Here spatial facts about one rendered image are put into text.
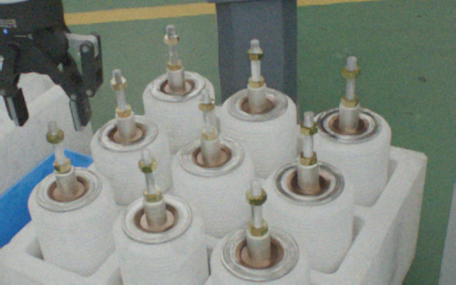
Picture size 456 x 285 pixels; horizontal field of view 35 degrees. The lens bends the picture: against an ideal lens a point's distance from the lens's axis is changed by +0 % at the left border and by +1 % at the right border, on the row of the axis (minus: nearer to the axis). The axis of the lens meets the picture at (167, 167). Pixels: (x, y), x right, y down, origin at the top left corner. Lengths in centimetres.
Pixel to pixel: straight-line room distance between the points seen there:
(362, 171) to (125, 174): 28
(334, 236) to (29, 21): 38
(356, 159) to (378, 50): 73
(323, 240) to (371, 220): 9
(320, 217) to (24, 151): 52
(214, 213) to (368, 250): 17
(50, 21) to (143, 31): 103
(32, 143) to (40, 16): 47
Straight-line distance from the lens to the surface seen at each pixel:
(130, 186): 86
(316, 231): 76
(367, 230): 83
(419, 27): 164
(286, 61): 116
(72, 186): 79
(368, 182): 86
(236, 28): 113
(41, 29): 67
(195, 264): 75
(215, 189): 79
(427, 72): 147
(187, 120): 93
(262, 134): 87
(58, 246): 80
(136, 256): 72
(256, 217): 66
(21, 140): 109
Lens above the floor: 74
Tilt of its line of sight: 37 degrees down
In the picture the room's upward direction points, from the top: 8 degrees counter-clockwise
